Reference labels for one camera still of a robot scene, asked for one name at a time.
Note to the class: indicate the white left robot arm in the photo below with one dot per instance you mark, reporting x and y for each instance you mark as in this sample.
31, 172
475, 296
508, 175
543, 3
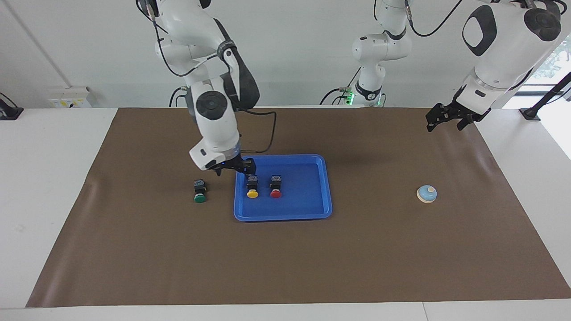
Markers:
504, 49

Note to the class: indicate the light blue desk bell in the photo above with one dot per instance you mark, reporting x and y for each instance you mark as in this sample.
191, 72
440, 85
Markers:
427, 194

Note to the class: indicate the blue plastic tray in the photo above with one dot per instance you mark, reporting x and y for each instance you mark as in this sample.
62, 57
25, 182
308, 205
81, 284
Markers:
303, 196

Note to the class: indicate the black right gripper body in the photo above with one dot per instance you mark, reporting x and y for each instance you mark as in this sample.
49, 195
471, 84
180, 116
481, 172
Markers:
234, 164

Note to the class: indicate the yellow push button switch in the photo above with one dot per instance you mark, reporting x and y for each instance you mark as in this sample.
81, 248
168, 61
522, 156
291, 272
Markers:
253, 189

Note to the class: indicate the bright window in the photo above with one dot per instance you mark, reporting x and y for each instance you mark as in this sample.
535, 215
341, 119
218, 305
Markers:
555, 58

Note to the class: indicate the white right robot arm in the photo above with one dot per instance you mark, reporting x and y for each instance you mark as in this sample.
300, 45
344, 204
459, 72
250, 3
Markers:
214, 120

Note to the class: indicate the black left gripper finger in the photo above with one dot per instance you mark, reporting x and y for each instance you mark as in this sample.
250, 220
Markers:
463, 124
430, 126

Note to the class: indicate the small black table clamp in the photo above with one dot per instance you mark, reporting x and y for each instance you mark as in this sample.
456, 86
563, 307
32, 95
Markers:
9, 111

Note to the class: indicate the green push button switch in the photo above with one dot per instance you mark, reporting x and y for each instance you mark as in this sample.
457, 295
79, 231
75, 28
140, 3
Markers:
200, 191

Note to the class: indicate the white wall socket box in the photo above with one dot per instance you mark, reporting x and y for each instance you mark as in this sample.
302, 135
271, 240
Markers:
69, 97

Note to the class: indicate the brown table mat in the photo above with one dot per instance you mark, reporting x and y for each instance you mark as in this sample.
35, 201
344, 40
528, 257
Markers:
285, 258

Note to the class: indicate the red push button switch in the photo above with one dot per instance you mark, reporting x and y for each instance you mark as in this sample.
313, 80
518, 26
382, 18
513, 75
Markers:
276, 189

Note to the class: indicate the black angled stand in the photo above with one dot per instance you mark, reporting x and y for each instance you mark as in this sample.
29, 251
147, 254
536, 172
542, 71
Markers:
531, 112

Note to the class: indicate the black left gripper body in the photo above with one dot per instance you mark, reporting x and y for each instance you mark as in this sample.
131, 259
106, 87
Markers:
453, 111

